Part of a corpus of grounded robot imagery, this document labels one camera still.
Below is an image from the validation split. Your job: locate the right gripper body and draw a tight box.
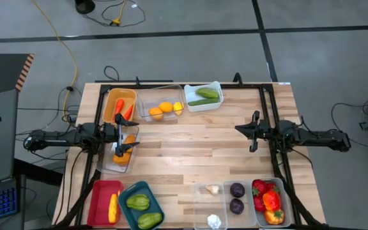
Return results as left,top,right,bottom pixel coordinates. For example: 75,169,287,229
250,119,270,141

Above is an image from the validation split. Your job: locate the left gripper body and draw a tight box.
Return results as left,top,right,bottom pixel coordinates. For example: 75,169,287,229
102,123,124,147

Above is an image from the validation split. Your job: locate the brown bread loaf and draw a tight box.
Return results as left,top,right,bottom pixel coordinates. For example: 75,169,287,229
123,134,137,153

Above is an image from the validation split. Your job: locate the orange citrus fruit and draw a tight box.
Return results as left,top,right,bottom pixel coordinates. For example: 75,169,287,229
148,107,164,121

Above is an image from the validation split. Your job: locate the red strawberry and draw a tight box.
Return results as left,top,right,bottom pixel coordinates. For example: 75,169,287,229
252,179,268,196

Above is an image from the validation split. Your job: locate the dark purple round fruit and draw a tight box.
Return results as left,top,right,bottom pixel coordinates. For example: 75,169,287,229
229,182,246,199
229,198,245,215

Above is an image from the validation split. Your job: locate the dark green cucumber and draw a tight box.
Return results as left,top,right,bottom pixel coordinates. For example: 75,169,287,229
187,98,220,107

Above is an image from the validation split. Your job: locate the light green zucchini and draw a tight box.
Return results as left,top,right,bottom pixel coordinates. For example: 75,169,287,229
195,87,220,100

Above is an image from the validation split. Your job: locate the yellow lemon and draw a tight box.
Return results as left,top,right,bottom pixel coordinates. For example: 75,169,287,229
172,101,185,116

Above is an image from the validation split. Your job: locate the red round fruit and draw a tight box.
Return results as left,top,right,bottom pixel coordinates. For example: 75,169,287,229
253,195,266,213

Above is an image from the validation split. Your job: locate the yellow corn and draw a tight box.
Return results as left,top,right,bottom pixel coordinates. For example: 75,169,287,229
108,193,119,224

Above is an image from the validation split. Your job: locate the white garlic bulb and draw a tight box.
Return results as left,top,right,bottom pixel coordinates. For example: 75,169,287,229
206,213,222,229

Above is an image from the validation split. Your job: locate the clear plastic bin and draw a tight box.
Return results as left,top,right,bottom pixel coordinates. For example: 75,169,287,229
192,181,229,230
95,123,139,175
222,180,258,228
137,84,185,122

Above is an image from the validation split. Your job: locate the orange plastic basket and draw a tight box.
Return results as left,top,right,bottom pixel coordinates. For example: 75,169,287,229
102,88,137,125

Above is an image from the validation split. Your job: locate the red plastic basket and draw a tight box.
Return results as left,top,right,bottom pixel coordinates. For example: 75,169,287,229
86,180,125,227

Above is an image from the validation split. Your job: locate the white plastic basket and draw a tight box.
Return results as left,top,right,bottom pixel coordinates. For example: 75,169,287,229
183,80,225,113

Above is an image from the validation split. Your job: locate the grey plastic bin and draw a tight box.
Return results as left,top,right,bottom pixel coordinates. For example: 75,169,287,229
251,178,293,228

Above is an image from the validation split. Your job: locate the teal plastic basket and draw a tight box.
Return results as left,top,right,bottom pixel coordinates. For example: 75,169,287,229
118,181,166,230

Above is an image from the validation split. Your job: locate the black stand base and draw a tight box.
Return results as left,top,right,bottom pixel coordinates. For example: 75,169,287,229
74,0,96,15

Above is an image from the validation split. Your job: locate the black striped floor mat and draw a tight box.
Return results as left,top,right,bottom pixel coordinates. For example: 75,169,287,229
0,53,35,98

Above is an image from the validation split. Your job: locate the black metal table frame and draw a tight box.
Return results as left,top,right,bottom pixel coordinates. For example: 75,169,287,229
54,72,327,230

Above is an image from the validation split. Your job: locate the black looped cable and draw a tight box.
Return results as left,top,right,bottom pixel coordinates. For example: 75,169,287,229
103,65,121,82

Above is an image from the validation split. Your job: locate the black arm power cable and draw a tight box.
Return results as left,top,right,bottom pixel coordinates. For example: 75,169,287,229
330,102,368,150

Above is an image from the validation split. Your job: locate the yellow cable with plug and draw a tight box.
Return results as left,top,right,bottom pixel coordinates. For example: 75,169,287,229
111,0,127,26

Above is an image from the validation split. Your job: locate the long yellow floor cable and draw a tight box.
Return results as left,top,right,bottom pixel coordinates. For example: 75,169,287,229
30,0,78,121

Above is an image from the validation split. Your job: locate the black floor cable loop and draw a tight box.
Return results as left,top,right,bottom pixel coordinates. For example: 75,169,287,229
83,0,146,28

